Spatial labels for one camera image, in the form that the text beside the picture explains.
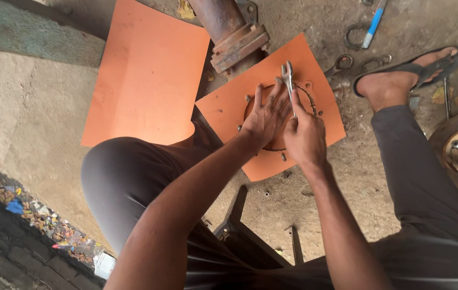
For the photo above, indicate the person's right hand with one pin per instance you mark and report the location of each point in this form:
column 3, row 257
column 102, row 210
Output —
column 307, row 137

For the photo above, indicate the person's left hand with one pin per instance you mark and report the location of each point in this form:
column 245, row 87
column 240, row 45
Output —
column 264, row 123

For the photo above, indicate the small orange gasket sheet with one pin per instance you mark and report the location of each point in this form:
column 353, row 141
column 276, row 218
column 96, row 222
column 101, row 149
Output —
column 229, row 108

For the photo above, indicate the silver metal pliers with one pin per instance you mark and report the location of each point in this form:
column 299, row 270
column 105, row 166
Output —
column 288, row 78

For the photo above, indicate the rusty axle pipe with flange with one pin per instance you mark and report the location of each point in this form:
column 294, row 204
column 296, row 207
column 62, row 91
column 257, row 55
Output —
column 233, row 36

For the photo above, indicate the person's bare foot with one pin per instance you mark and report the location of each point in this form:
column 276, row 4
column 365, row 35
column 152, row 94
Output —
column 390, row 84

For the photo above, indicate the black metal stand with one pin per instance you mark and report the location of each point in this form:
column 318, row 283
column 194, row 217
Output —
column 237, row 229

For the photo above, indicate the large orange gasket sheet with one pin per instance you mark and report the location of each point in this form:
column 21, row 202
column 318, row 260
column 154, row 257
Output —
column 144, row 76

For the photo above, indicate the rusty brake drum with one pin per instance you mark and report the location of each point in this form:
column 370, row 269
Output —
column 440, row 141

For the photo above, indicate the black rubber sandal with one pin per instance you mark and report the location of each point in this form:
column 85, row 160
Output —
column 434, row 68

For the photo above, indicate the person's grey trousers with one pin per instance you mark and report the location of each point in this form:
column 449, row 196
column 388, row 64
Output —
column 132, row 181

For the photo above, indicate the thin metal rod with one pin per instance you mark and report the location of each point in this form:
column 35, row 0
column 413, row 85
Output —
column 447, row 98

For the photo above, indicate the white plastic container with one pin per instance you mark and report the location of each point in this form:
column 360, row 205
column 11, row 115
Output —
column 104, row 265

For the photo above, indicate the heap of colourful litter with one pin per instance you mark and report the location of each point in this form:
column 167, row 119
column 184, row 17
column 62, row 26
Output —
column 47, row 219

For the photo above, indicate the grey metal bracket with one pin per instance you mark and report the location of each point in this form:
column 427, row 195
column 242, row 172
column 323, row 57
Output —
column 249, row 9

